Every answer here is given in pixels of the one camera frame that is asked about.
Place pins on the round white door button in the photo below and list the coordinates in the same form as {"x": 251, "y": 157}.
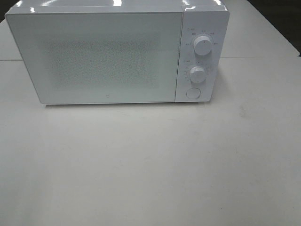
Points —
{"x": 193, "y": 93}

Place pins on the white microwave knob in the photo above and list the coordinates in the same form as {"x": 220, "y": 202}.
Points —
{"x": 197, "y": 74}
{"x": 202, "y": 45}

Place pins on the white microwave door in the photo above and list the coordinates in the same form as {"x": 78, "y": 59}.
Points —
{"x": 100, "y": 58}

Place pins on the white microwave oven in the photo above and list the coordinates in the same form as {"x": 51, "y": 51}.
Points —
{"x": 208, "y": 17}

